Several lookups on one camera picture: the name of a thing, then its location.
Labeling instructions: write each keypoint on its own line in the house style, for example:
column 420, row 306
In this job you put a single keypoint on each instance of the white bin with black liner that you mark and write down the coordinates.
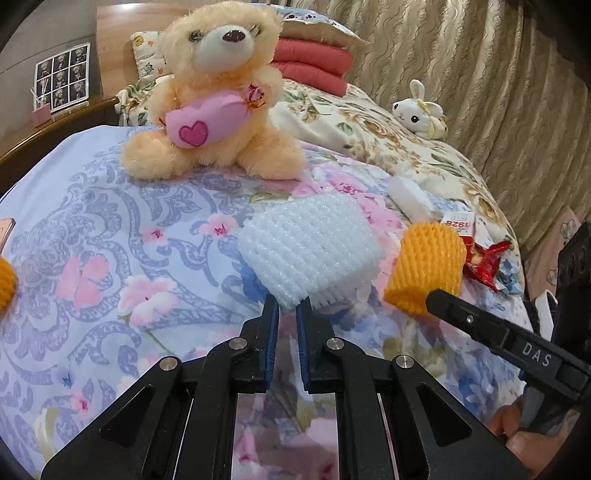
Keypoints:
column 539, row 300

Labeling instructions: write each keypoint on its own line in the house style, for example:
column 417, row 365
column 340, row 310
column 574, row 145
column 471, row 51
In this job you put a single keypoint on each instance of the blue pink floral blanket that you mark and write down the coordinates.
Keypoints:
column 115, row 277

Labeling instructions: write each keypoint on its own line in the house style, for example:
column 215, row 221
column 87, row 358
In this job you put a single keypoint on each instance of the wooden nightstand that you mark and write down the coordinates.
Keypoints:
column 55, row 127

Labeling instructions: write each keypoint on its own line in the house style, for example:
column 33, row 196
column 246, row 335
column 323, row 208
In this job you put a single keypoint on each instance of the orange foam fruit net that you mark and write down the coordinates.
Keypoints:
column 7, row 286
column 425, row 263

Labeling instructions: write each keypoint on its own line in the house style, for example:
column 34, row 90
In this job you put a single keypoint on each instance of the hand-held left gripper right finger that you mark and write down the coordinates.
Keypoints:
column 304, row 341

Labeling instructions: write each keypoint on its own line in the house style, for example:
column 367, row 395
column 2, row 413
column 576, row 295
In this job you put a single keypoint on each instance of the pink heart print cover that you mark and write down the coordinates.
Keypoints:
column 554, row 240

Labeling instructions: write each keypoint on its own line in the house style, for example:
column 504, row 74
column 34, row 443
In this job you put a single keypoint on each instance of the white foam fruit net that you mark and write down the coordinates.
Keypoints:
column 314, row 249

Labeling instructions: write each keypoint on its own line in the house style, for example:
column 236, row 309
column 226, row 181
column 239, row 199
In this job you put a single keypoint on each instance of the blue and white crumpled wrapper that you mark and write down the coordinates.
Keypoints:
column 512, row 279

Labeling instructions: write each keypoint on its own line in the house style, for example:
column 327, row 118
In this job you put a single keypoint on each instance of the red snack packet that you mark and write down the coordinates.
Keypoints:
column 485, row 263

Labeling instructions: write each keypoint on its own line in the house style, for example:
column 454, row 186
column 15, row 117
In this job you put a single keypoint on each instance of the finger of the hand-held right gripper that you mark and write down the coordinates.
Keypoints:
column 498, row 334

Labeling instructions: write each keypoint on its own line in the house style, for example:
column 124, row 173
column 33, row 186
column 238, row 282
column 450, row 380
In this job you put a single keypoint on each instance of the folded red quilt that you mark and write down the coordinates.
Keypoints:
column 314, row 64

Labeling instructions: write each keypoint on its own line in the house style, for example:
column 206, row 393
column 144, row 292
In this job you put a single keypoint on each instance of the person's right hand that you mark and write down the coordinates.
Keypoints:
column 526, row 443

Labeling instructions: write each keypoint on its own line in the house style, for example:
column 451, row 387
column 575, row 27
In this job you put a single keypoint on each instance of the white bunny plush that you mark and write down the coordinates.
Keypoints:
column 415, row 110

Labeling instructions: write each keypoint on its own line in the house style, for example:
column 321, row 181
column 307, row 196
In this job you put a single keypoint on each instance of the dotted blue pillow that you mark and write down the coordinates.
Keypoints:
column 318, row 27

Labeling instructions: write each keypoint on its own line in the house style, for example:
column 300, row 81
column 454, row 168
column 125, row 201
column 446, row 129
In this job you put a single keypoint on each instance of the wooden headboard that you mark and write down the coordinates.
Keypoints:
column 115, row 46

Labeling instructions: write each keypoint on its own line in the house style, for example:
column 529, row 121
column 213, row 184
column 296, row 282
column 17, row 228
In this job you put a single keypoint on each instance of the cream rose print duvet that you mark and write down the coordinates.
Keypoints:
column 369, row 134

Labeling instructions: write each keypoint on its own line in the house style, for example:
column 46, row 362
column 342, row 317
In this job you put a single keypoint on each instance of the white cartoon print pillow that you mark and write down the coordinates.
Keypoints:
column 145, row 50

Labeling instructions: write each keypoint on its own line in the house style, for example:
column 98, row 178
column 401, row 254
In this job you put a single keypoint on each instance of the cream teddy bear plush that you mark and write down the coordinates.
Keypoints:
column 212, row 87

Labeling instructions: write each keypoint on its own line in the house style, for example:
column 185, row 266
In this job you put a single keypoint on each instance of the black and white photo sheet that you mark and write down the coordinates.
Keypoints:
column 62, row 76

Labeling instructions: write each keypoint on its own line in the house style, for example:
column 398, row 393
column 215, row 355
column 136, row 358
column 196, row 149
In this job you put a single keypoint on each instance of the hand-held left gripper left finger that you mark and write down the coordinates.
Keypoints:
column 270, row 341

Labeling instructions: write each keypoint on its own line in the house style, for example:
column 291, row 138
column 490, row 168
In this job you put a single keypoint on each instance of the small pink box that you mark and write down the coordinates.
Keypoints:
column 4, row 230

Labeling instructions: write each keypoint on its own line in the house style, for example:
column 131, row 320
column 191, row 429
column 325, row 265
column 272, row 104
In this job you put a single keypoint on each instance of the pink reed diffuser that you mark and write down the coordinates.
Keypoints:
column 40, row 113

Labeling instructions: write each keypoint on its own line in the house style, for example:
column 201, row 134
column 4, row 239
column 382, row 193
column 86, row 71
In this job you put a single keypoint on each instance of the beige patterned curtain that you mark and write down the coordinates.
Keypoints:
column 485, row 92

